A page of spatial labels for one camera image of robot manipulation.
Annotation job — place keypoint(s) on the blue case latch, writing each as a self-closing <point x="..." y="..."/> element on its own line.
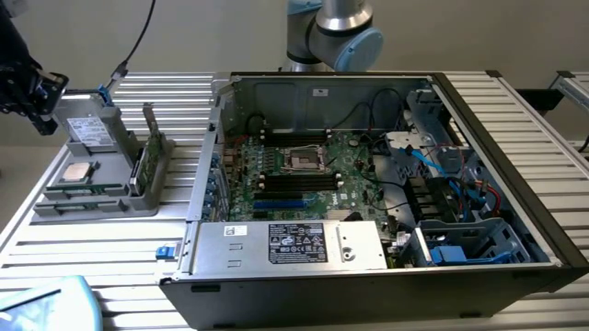
<point x="166" y="251"/>

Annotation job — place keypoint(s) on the silver CPU chip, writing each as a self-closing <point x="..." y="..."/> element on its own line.
<point x="80" y="173"/>

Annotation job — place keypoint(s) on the green RAM stick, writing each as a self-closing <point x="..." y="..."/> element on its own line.
<point x="76" y="206"/>
<point x="84" y="190"/>

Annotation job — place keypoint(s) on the black RAM slot bank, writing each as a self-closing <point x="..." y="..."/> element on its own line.
<point x="297" y="137"/>

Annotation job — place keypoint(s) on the grey parts rack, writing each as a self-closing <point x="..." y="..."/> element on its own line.
<point x="116" y="186"/>

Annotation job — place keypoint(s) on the blue plastic clip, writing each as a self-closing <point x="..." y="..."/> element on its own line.
<point x="106" y="96"/>

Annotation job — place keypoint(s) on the black RAM slot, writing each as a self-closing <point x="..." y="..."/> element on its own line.
<point x="300" y="180"/>
<point x="300" y="176"/>
<point x="300" y="184"/>
<point x="300" y="189"/>

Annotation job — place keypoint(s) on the light blue plastic object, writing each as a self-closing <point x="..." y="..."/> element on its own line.
<point x="52" y="307"/>

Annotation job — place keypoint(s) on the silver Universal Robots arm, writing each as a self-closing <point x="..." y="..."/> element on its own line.
<point x="329" y="31"/>

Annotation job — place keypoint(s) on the grey disk bay blue rail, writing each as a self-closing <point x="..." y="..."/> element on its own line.
<point x="470" y="238"/>

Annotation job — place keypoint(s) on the black open PC case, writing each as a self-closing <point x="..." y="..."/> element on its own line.
<point x="351" y="300"/>

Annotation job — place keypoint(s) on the silver disk caddy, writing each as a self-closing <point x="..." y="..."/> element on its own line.
<point x="88" y="105"/>

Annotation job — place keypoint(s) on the grey metal disk bay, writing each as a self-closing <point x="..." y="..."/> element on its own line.
<point x="428" y="113"/>

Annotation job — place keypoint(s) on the silver power supply unit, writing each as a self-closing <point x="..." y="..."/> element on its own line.
<point x="259" y="246"/>

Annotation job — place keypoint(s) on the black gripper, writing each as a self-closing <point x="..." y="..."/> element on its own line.
<point x="18" y="89"/>

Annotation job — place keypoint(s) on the short black expansion slot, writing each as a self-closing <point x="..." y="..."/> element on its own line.
<point x="264" y="214"/>

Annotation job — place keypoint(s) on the green motherboard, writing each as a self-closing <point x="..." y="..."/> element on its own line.
<point x="351" y="179"/>

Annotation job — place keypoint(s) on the CPU socket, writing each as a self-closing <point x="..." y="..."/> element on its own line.
<point x="304" y="160"/>

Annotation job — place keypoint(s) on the coin cell battery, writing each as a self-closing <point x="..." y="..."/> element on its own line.
<point x="353" y="141"/>

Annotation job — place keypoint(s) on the silver chipset heatsink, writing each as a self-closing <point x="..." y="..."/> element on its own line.
<point x="347" y="216"/>

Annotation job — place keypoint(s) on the blue expansion slot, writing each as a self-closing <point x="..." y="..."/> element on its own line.
<point x="280" y="205"/>

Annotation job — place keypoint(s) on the hard disk with white label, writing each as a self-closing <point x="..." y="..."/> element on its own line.
<point x="90" y="130"/>

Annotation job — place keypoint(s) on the green graphics card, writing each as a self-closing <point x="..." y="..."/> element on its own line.
<point x="150" y="162"/>

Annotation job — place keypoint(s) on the metal slat side table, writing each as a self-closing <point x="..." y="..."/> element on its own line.
<point x="574" y="86"/>

